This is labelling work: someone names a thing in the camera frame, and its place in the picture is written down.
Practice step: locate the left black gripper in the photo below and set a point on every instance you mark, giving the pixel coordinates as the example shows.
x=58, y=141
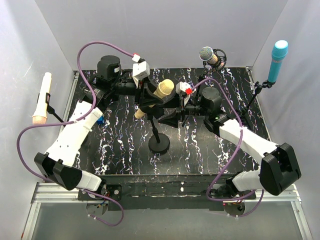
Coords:
x=150, y=88

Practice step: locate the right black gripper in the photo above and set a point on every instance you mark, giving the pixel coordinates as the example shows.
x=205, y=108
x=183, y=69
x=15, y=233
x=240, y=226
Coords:
x=171, y=120

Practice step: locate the cream yellow microphone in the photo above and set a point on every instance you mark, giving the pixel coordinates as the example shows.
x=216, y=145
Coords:
x=163, y=89

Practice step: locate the black round-base mic stand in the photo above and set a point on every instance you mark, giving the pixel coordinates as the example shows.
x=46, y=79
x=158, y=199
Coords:
x=159, y=143

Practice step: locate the glitter silver-head microphone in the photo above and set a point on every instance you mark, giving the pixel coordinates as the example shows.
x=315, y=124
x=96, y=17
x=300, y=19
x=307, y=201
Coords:
x=208, y=57

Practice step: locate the black tripod shock-mount stand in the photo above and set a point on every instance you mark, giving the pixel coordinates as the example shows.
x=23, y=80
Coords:
x=223, y=58

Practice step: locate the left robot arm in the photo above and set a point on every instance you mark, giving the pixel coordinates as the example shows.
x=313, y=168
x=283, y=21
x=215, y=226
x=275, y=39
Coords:
x=56, y=164

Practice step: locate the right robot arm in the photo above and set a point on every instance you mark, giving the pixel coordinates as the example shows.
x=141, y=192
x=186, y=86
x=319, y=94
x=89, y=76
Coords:
x=278, y=163

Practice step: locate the pale pink microphone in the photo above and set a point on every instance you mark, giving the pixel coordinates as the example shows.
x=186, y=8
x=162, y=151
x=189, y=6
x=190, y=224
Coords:
x=40, y=115

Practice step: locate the teal blue microphone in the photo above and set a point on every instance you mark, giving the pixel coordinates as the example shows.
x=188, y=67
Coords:
x=279, y=52

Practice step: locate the blue white small box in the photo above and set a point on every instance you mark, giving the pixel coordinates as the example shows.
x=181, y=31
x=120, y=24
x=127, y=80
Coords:
x=100, y=121

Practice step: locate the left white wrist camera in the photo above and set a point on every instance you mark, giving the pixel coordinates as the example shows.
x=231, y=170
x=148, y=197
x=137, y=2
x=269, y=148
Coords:
x=140, y=71

